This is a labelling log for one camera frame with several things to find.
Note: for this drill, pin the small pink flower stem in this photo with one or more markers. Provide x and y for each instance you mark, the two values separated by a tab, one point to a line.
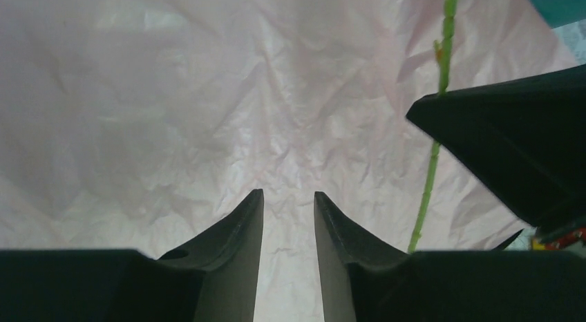
443	52

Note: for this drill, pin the floral patterned table mat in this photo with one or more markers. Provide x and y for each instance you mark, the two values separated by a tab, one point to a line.
573	36

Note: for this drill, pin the pink tissue paper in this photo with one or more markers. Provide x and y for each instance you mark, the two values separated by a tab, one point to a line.
138	124

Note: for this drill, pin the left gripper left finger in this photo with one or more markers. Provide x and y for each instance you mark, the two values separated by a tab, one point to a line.
212	277

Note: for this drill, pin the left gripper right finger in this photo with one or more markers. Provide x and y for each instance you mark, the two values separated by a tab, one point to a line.
365	279

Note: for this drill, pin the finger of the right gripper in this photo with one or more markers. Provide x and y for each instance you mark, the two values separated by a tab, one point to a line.
524	140

